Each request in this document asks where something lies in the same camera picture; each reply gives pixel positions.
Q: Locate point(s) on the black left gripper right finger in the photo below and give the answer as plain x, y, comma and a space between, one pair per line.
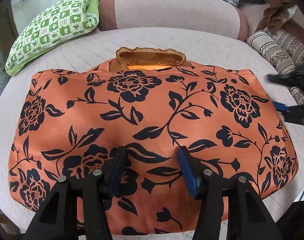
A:
248, 217

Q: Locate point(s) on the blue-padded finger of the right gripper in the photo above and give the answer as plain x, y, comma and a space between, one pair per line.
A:
291, 114

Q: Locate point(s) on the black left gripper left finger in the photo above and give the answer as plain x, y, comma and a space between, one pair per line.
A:
75, 207

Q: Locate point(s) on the green white patterned pillow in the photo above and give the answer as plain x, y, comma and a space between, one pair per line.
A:
59, 23

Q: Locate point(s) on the beige striped pillow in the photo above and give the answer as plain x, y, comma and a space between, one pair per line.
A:
282, 50

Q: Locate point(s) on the orange black floral garment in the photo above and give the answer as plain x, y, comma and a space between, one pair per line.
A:
72, 123

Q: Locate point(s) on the brown crumpled cloth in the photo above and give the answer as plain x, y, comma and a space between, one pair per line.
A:
279, 12

